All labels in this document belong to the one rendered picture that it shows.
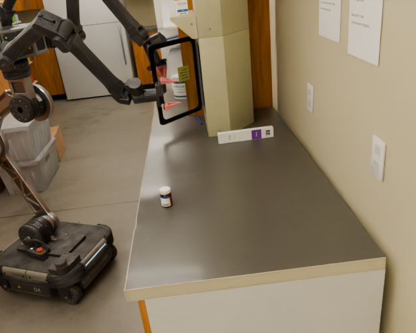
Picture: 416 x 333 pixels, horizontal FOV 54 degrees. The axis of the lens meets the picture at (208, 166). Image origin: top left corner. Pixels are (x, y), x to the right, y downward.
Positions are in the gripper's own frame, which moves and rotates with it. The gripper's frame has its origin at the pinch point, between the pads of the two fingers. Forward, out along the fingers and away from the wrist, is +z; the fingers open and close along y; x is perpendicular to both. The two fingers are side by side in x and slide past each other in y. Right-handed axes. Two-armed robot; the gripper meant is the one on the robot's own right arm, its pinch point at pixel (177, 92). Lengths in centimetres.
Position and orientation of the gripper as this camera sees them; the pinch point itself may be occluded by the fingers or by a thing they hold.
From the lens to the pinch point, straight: 185.3
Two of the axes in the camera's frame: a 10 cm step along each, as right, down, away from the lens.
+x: -0.6, -4.1, 9.1
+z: 9.9, -1.2, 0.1
